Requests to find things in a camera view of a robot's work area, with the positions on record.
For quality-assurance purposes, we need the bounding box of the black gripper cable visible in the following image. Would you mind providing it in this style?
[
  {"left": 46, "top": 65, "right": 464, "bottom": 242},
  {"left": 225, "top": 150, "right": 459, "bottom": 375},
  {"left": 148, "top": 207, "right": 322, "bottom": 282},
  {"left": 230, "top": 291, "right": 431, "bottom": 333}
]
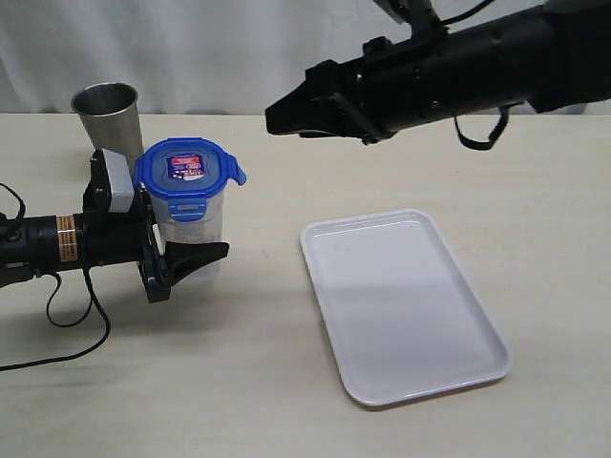
[{"left": 0, "top": 183, "right": 112, "bottom": 372}]

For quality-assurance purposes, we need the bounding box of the white rectangular plastic tray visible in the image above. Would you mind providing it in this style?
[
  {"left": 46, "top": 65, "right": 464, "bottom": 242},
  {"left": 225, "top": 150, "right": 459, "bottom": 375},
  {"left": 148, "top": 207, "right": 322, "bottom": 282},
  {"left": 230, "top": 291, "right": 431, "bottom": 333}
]
[{"left": 300, "top": 209, "right": 514, "bottom": 408}]

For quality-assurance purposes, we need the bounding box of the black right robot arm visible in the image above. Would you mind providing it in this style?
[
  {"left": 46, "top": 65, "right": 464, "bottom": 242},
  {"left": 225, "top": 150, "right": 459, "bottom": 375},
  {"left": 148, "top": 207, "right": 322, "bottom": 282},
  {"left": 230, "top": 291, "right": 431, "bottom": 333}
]
[{"left": 264, "top": 1, "right": 610, "bottom": 151}]

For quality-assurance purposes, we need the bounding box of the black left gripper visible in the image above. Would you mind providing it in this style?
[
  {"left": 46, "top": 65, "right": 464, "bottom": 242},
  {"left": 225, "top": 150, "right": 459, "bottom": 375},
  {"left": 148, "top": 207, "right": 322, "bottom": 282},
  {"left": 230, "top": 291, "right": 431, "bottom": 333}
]
[{"left": 75, "top": 152, "right": 230, "bottom": 303}]

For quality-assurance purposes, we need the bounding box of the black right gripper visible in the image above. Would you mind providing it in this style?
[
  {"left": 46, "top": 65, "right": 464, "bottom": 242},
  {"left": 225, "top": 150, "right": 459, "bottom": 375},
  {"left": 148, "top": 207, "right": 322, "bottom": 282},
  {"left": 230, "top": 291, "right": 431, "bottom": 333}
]
[{"left": 264, "top": 35, "right": 458, "bottom": 144}]

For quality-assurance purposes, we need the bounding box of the blue snap-lock container lid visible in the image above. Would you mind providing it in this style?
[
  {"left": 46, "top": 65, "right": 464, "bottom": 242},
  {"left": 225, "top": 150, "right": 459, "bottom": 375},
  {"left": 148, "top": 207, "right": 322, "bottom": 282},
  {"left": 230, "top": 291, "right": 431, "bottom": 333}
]
[{"left": 135, "top": 137, "right": 247, "bottom": 224}]

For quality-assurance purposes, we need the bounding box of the clear tall plastic container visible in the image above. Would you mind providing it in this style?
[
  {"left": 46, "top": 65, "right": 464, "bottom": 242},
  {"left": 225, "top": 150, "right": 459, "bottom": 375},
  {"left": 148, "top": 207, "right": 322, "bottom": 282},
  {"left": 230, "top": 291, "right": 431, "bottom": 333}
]
[{"left": 147, "top": 190, "right": 228, "bottom": 290}]

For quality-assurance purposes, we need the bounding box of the stainless steel cup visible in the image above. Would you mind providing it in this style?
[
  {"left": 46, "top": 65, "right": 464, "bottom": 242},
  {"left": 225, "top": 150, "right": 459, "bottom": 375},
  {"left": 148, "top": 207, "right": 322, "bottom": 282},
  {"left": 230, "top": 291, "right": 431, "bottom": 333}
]
[{"left": 71, "top": 82, "right": 144, "bottom": 168}]

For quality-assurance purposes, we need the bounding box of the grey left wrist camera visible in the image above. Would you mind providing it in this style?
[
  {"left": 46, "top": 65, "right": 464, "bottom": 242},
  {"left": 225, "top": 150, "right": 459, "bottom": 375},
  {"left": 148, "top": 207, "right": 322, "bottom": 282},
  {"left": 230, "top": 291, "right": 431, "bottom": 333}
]
[{"left": 101, "top": 149, "right": 135, "bottom": 214}]

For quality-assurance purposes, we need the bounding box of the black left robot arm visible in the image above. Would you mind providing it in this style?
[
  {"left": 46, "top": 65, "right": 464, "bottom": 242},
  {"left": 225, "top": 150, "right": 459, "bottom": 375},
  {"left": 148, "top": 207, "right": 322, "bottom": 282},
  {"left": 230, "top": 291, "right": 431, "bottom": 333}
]
[{"left": 1, "top": 150, "right": 229, "bottom": 302}]

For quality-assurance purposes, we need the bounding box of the white backdrop curtain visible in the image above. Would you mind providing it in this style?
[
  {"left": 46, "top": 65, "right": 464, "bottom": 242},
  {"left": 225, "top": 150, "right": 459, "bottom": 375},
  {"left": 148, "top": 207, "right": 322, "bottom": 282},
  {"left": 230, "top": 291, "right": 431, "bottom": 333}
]
[{"left": 0, "top": 0, "right": 611, "bottom": 116}]

